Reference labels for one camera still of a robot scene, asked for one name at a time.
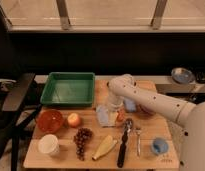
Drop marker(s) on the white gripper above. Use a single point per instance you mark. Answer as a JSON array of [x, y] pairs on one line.
[[114, 102]]

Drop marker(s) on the light blue towel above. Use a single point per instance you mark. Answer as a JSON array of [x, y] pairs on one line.
[[105, 116]]

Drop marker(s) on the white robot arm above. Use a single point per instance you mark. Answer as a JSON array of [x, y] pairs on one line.
[[186, 114]]

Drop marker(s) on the green plastic tray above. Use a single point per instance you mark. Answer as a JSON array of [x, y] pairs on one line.
[[69, 89]]

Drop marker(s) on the orange carrot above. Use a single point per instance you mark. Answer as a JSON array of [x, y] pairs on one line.
[[120, 116]]

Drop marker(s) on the blue sponge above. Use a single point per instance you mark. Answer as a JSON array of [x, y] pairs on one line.
[[130, 106]]

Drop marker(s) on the purple bowl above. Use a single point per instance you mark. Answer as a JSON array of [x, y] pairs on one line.
[[147, 111]]

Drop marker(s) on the silver fork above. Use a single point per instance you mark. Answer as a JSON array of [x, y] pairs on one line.
[[138, 133]]

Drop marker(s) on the yellow banana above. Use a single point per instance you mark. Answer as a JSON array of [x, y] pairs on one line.
[[105, 147]]

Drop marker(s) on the bunch of dark grapes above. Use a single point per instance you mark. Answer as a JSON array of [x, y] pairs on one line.
[[82, 136]]

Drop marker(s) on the apple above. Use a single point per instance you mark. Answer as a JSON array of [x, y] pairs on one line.
[[74, 120]]

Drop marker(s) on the blue cup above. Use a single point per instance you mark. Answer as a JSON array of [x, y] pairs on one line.
[[159, 146]]

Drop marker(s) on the orange bowl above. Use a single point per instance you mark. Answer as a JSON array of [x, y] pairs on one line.
[[50, 121]]

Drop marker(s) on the metal bowl on ledge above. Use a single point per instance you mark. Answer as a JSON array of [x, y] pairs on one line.
[[182, 75]]

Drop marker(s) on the white cup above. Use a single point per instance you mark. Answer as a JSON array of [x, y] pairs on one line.
[[49, 145]]

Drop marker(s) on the dark object on ledge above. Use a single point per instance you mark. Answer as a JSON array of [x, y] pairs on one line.
[[200, 77]]

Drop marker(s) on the black chair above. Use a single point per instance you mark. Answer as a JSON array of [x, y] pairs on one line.
[[10, 112]]

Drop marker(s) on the black handled ice cream scoop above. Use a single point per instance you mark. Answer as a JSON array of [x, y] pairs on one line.
[[127, 128]]

